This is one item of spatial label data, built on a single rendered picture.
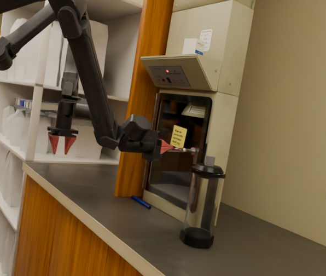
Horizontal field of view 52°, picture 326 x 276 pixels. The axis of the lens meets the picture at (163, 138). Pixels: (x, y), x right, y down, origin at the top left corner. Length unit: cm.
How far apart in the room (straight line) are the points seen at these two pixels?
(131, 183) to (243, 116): 60
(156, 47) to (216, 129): 47
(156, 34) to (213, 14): 30
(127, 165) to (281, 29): 87
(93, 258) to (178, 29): 89
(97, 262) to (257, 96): 96
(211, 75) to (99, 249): 68
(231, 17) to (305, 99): 47
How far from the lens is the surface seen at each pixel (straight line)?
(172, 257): 95
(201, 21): 127
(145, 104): 140
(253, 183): 155
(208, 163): 101
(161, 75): 127
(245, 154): 158
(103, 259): 116
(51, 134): 132
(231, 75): 118
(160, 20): 145
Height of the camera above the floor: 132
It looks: 5 degrees down
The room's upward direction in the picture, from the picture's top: 9 degrees clockwise
